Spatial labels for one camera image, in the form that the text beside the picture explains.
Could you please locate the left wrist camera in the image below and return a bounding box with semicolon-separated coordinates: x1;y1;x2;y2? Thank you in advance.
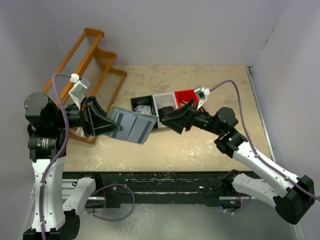
68;73;91;110

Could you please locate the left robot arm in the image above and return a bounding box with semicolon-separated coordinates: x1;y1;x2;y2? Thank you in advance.
23;92;122;240

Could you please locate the grey card holder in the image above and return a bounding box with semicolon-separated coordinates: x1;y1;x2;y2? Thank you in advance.
105;105;158;145

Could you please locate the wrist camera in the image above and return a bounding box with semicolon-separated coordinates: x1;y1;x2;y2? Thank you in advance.
194;85;211;110
68;73;91;110

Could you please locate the orange wooden rack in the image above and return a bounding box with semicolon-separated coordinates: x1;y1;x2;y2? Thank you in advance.
30;27;128;145

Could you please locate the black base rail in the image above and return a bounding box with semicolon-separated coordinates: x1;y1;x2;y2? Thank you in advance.
62;171;248;208

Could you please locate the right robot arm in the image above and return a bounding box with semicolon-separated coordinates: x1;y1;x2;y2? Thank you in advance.
162;100;316;225

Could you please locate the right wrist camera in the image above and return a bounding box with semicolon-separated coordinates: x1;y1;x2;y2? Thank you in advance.
194;85;211;110

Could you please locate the red plastic bin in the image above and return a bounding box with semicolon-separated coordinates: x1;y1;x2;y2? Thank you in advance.
174;89;199;108

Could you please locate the white plastic bin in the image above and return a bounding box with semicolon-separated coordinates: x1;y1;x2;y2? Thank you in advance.
152;92;178;129

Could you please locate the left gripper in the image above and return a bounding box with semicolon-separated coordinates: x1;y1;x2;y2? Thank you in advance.
51;94;122;136

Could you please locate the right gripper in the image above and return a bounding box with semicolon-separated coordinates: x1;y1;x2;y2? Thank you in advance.
161;97;223;136

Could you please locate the black plastic bin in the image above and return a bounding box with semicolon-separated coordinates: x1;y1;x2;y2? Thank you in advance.
130;95;159;120

